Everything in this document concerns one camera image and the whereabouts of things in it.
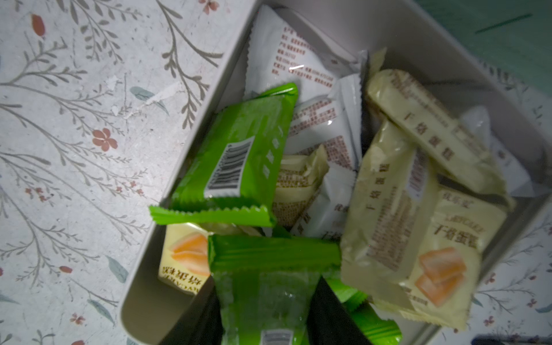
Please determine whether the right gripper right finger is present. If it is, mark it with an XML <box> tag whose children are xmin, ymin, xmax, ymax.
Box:
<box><xmin>307</xmin><ymin>277</ymin><xmax>372</xmax><ymax>345</ymax></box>

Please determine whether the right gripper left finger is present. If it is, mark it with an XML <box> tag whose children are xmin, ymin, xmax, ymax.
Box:
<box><xmin>160</xmin><ymin>277</ymin><xmax>222</xmax><ymax>345</ymax></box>

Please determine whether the green cookie packet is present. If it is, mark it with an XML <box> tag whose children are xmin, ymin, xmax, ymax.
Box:
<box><xmin>208</xmin><ymin>234</ymin><xmax>341</xmax><ymax>344</ymax></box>
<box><xmin>149</xmin><ymin>83</ymin><xmax>299</xmax><ymax>227</ymax></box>

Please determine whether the yellow cookie packet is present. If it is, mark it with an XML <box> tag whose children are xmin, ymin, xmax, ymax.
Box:
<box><xmin>372</xmin><ymin>189</ymin><xmax>508</xmax><ymax>331</ymax></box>

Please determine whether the white cookie packet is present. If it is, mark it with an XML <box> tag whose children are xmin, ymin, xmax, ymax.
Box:
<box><xmin>244</xmin><ymin>4</ymin><xmax>369</xmax><ymax>103</ymax></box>

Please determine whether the pale yellow packet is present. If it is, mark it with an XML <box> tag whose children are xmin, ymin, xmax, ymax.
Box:
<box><xmin>340</xmin><ymin>120</ymin><xmax>438</xmax><ymax>289</ymax></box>

